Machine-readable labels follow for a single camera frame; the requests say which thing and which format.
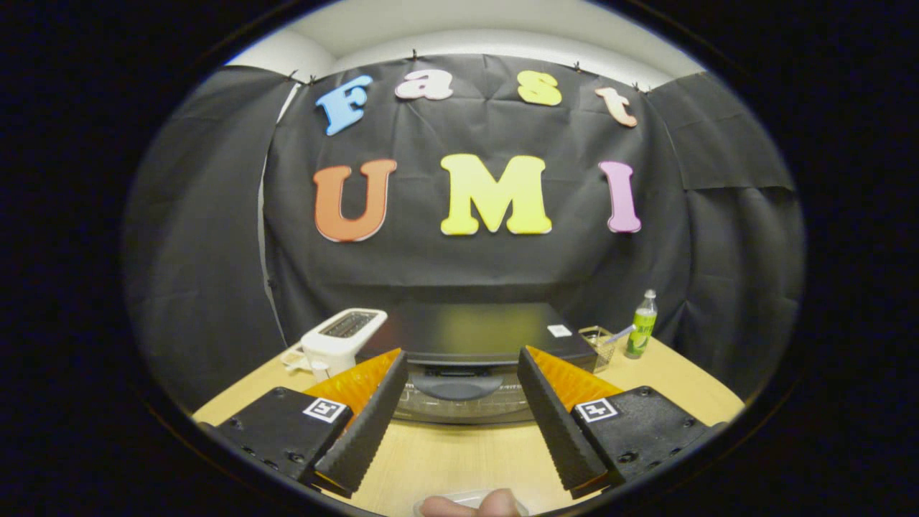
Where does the wire mesh cutlery holder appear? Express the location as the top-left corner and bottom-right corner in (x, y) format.
(578, 326), (617, 373)

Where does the white plate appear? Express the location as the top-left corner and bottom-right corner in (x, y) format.
(413, 490), (531, 517)

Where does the black toaster oven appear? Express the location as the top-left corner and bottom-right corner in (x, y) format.
(357, 302), (598, 424)

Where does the white power cord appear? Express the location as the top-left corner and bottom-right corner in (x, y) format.
(284, 343), (317, 373)

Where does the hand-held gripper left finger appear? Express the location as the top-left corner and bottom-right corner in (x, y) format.
(214, 348), (409, 498)

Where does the green label drink bottle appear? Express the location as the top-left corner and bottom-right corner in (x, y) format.
(625, 289), (658, 360)

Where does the white pop-up toaster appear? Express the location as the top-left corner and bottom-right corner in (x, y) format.
(300, 308), (388, 383)

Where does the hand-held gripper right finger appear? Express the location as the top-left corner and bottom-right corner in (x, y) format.
(517, 346), (726, 500)

